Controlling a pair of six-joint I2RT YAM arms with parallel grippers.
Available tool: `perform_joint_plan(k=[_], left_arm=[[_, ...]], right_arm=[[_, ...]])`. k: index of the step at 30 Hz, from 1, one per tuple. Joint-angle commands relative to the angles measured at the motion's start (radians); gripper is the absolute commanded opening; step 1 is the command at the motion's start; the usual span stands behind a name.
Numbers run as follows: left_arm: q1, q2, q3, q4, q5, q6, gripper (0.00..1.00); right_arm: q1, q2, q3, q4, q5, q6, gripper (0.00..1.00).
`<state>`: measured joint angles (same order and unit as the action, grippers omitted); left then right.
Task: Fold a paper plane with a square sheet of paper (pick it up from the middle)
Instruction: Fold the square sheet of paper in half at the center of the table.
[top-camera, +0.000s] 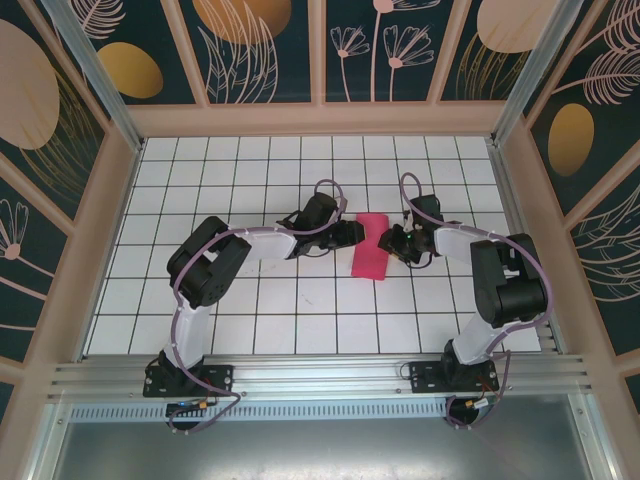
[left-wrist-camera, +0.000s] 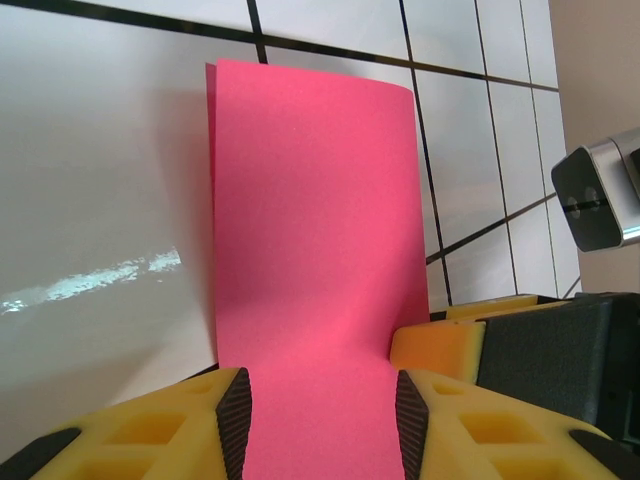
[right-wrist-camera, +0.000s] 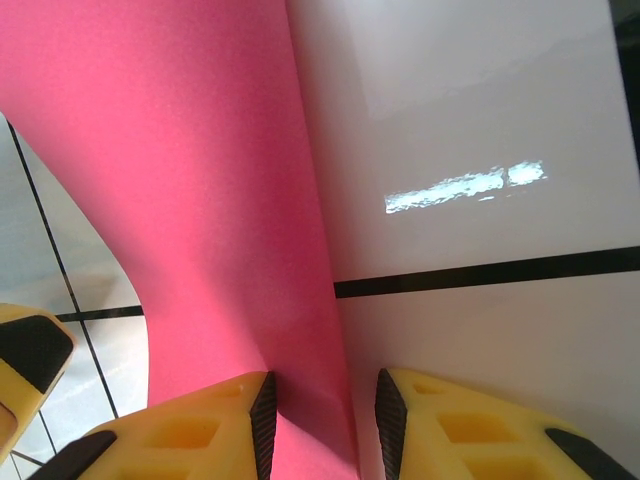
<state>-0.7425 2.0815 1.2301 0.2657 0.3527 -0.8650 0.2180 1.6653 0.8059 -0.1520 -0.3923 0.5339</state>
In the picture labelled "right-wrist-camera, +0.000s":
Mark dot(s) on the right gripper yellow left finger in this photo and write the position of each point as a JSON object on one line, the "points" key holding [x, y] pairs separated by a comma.
{"points": [[190, 440]]}

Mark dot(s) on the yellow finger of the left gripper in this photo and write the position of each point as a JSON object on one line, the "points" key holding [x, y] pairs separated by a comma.
{"points": [[30, 345]]}

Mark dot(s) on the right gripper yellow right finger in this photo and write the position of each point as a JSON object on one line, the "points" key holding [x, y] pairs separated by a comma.
{"points": [[475, 440]]}

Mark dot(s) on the pink square paper sheet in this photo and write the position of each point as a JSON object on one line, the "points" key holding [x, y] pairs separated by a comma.
{"points": [[175, 200]]}

